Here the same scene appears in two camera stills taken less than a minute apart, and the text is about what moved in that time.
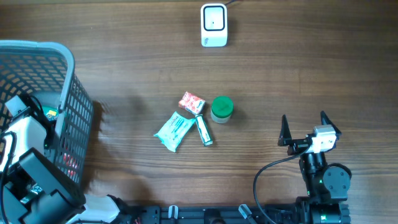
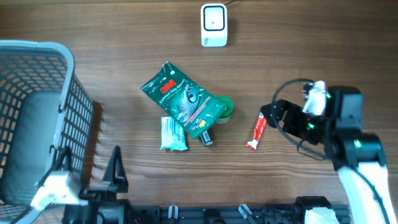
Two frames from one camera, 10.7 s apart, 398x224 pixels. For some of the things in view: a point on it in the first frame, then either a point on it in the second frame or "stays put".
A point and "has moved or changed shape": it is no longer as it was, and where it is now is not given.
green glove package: x=51 y=115 to x=199 y=110
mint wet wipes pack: x=173 y=130 has moved or changed shape
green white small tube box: x=203 y=130 stays put
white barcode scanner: x=214 y=25 stays put
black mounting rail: x=217 y=215 stays put
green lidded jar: x=221 y=109 stays put
